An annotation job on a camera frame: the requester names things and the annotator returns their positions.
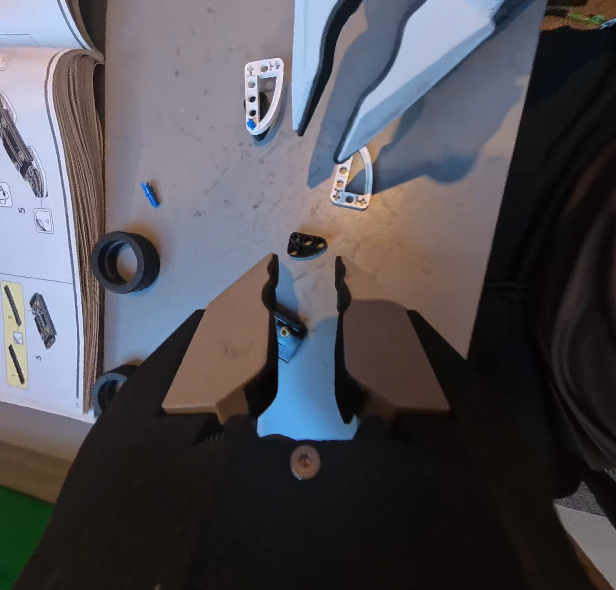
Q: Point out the person's clothed body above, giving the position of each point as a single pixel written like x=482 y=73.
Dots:
x=553 y=263

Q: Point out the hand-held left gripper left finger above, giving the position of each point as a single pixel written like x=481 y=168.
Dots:
x=226 y=359

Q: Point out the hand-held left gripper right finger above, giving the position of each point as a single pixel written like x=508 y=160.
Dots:
x=390 y=359

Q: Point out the plain white curved brick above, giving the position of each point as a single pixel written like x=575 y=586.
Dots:
x=371 y=179

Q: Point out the open instruction booklet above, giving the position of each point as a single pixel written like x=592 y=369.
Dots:
x=29 y=166

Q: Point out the green plastic bin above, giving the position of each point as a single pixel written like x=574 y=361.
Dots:
x=19 y=532

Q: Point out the white curved brick with pin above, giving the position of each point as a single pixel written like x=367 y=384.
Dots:
x=276 y=90

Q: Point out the small black curved brick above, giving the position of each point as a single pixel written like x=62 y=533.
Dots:
x=293 y=251

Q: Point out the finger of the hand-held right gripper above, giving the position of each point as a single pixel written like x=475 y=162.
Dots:
x=310 y=32
x=433 y=51

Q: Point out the black toy tyre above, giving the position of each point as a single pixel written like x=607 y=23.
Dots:
x=144 y=272
x=101 y=383

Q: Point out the grey desk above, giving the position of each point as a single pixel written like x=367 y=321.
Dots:
x=216 y=142

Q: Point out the black panel brick with pins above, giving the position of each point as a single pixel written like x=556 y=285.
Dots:
x=288 y=344

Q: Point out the blue connector pin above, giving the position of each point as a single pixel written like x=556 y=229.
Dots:
x=150 y=194

